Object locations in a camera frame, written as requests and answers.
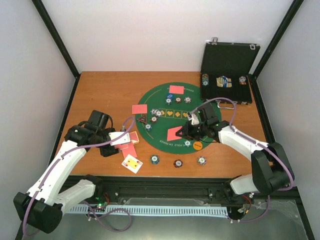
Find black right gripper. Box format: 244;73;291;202
175;121;208;142

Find red card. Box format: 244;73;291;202
122;144;138;159
131;104;148;115
169;85;185;95
166;126;182;142

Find two of hearts card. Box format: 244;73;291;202
121;154;143;174

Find brown 100 chip stack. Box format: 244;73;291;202
173;159;183;168

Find brown chips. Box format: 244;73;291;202
150;116;158;123
175;97;182;104

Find blue orange chips top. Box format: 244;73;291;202
184;96;192;104

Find blue orange 10 chip stack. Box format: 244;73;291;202
197;156;207;165

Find blue 50 chips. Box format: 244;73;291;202
145;124;152;131

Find blue small blind button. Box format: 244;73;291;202
166;93;174;99

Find blue 50 chip stack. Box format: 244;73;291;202
150;154;160;165

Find black triangular all-in button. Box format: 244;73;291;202
136;114;148;124

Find red playing card deck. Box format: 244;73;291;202
114;143;129;151

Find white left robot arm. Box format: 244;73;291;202
13;110;115;237

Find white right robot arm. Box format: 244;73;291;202
175;103;294;195

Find orange big blind button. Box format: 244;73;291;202
192;141;203;151

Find round green poker mat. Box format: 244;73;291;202
136;82;203;155

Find yellow red card box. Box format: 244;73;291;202
129;131;140;145

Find chip stack in case left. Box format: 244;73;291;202
201;73;209;86

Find chip stack in case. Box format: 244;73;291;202
239;76;247;85
201;73;209;86

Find card pack in case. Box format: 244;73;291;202
216;76;232;88

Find black poker case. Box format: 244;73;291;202
199;37;260;105

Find chip stack in case right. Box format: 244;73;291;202
239;76;247;85

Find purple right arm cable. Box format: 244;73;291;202
191;97;296;223

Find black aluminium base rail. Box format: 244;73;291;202
32;175;298;207

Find light blue cable duct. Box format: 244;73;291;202
67;204;229;217

